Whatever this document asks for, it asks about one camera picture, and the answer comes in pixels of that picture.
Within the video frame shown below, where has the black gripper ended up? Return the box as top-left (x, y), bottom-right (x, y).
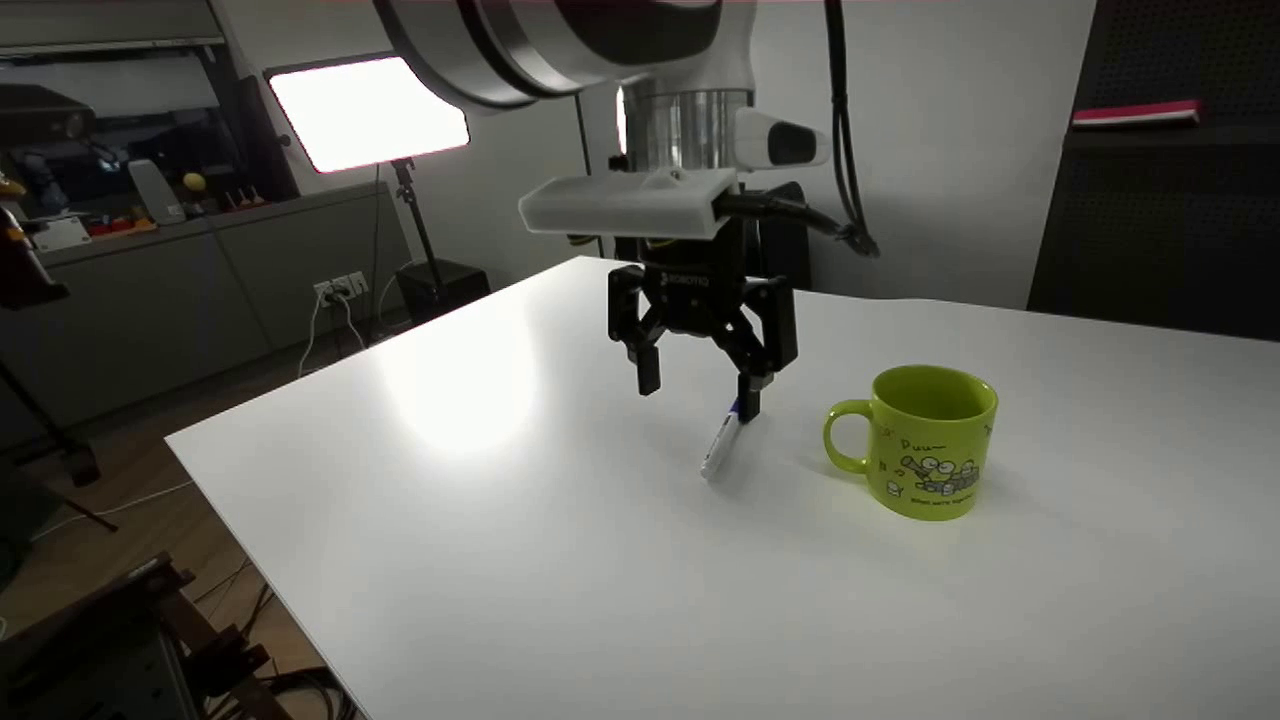
top-left (603, 217), bottom-right (805, 428)

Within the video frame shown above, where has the white wall power outlet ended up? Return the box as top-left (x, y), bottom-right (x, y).
top-left (309, 266), bottom-right (375, 308)

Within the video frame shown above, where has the grey low cabinet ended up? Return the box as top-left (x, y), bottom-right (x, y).
top-left (0, 175), bottom-right (409, 434)

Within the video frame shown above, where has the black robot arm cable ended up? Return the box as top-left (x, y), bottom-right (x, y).
top-left (743, 0), bottom-right (884, 259)

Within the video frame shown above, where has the black light stand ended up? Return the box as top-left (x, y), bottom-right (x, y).
top-left (383, 156), bottom-right (495, 323)

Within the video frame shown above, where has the dark wooden clutter pile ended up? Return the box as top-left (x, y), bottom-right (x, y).
top-left (0, 550), bottom-right (351, 720)

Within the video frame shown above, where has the black tall shelf unit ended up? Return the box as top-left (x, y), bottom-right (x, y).
top-left (1023, 0), bottom-right (1280, 345)

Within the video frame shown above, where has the black tripod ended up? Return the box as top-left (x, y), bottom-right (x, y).
top-left (0, 194), bottom-right (119, 536)

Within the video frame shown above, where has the white marker with blue cap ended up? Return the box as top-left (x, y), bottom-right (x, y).
top-left (695, 396), bottom-right (753, 483)

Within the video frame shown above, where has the bright studio light panel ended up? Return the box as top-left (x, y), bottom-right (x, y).
top-left (263, 53), bottom-right (477, 180)

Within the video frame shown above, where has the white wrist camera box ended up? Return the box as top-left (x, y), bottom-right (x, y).
top-left (515, 164), bottom-right (743, 242)

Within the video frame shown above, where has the pink book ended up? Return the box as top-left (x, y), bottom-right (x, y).
top-left (1066, 95), bottom-right (1204, 130)

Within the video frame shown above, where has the green mug with print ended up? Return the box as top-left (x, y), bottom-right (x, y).
top-left (818, 358), bottom-right (1002, 524)

